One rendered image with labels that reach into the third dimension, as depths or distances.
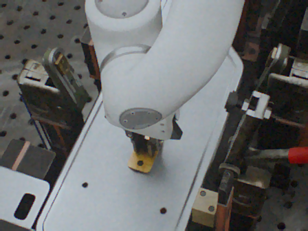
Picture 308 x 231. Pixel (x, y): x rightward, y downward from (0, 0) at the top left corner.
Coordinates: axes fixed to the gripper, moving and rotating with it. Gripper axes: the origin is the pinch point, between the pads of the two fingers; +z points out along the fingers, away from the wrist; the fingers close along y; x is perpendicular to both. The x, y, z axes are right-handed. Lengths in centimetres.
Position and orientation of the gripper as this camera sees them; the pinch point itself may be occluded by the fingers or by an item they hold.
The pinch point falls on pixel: (146, 140)
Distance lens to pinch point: 89.1
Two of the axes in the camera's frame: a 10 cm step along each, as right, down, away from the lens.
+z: 0.7, 5.2, 8.5
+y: -9.3, -2.7, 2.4
